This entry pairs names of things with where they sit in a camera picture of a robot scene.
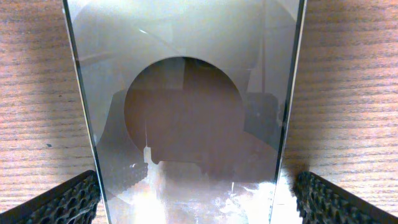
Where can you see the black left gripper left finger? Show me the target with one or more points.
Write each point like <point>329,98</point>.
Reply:
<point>74,202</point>

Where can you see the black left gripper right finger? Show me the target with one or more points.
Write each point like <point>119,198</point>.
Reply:
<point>320,201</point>

